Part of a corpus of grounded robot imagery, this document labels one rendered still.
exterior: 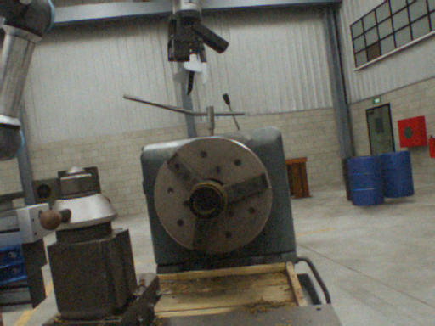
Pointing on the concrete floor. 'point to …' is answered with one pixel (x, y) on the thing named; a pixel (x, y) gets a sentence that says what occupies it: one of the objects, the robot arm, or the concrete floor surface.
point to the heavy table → (297, 177)
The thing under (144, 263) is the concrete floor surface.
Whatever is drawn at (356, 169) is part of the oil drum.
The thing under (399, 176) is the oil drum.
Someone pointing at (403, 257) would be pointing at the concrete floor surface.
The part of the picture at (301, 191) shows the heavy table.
